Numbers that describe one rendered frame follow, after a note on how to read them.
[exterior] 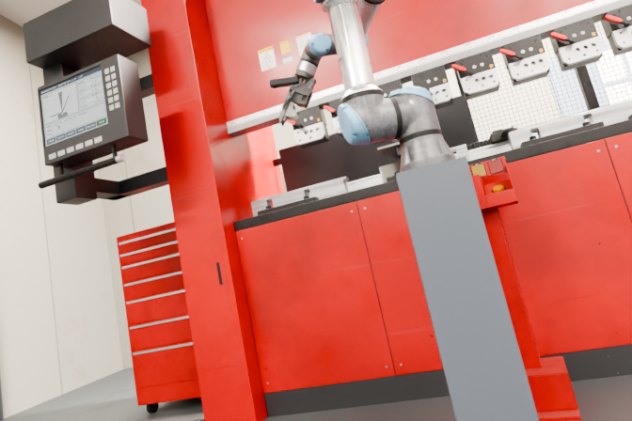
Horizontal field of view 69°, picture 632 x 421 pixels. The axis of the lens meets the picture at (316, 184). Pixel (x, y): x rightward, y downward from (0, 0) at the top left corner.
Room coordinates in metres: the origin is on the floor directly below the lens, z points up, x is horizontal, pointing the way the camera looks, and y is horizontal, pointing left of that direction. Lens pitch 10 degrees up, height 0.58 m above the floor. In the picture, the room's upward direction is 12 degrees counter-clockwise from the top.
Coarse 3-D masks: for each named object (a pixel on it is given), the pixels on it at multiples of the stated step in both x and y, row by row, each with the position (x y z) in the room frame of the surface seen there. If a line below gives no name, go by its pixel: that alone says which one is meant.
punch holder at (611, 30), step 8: (616, 8) 1.73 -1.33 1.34; (624, 8) 1.72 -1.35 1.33; (616, 16) 1.73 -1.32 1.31; (624, 16) 1.72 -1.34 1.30; (608, 24) 1.75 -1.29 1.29; (616, 24) 1.73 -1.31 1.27; (608, 32) 1.78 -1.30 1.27; (616, 32) 1.73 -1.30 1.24; (624, 32) 1.73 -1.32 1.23; (608, 40) 1.81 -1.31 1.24; (616, 40) 1.74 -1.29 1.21; (624, 40) 1.73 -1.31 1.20; (616, 48) 1.77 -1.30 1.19; (624, 48) 1.74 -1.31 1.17
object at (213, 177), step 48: (144, 0) 2.11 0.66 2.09; (192, 0) 2.12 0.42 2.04; (192, 48) 2.05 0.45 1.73; (192, 96) 2.06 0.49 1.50; (192, 144) 2.07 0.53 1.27; (240, 144) 2.36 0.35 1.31; (192, 192) 2.08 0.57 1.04; (240, 192) 2.27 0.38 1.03; (192, 240) 2.09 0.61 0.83; (192, 288) 2.11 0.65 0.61; (240, 288) 2.10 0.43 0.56; (192, 336) 2.12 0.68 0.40; (240, 336) 2.05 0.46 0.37; (240, 384) 2.06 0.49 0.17
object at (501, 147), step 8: (536, 136) 2.09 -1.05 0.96; (496, 144) 2.15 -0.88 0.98; (504, 144) 2.13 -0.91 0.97; (472, 152) 2.18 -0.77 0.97; (480, 152) 2.17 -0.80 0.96; (488, 152) 2.16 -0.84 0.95; (496, 152) 2.15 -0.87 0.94; (376, 176) 2.32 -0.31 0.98; (352, 184) 2.35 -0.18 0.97; (360, 184) 2.34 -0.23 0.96; (368, 184) 2.33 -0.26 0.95; (376, 184) 2.32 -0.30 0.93
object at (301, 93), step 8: (296, 72) 1.65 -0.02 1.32; (304, 80) 1.69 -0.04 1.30; (312, 80) 1.66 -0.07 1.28; (296, 88) 1.65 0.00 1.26; (304, 88) 1.67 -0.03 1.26; (312, 88) 1.68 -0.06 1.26; (296, 96) 1.67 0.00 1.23; (304, 96) 1.66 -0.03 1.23; (296, 104) 1.72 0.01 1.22; (304, 104) 1.66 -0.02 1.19
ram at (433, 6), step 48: (240, 0) 2.19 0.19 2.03; (288, 0) 2.11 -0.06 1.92; (432, 0) 1.92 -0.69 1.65; (480, 0) 1.87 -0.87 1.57; (528, 0) 1.81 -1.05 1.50; (576, 0) 1.77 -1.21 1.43; (624, 0) 1.72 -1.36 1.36; (240, 48) 2.20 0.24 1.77; (384, 48) 2.00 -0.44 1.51; (432, 48) 1.94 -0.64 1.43; (480, 48) 1.88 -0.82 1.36; (240, 96) 2.22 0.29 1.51; (336, 96) 2.08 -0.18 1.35
